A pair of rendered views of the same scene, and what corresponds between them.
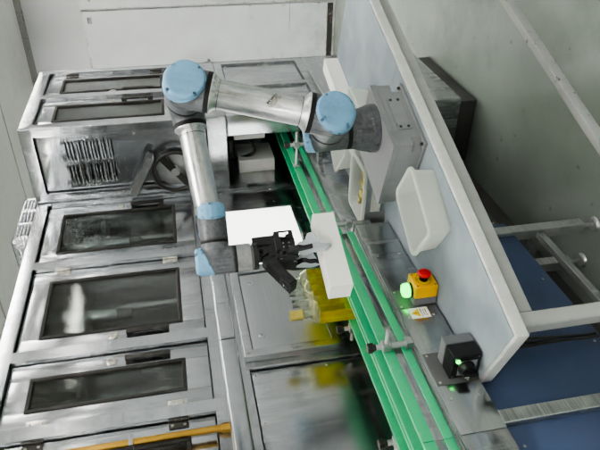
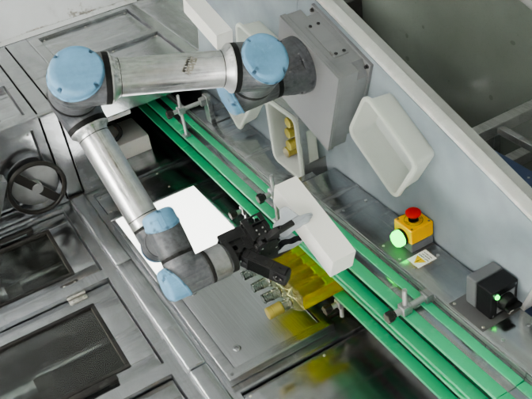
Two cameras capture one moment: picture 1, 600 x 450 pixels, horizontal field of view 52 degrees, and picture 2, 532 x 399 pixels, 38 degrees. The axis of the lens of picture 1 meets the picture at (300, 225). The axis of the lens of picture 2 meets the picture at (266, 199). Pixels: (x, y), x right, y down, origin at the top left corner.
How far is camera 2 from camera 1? 0.31 m
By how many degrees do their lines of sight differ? 10
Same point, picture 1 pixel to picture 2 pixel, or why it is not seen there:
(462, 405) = (518, 343)
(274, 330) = (248, 337)
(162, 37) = not seen: outside the picture
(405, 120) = (338, 45)
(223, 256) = (196, 269)
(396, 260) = (366, 208)
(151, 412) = not seen: outside the picture
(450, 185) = (419, 104)
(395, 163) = (341, 98)
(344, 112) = (275, 56)
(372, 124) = (301, 60)
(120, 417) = not seen: outside the picture
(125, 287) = (37, 350)
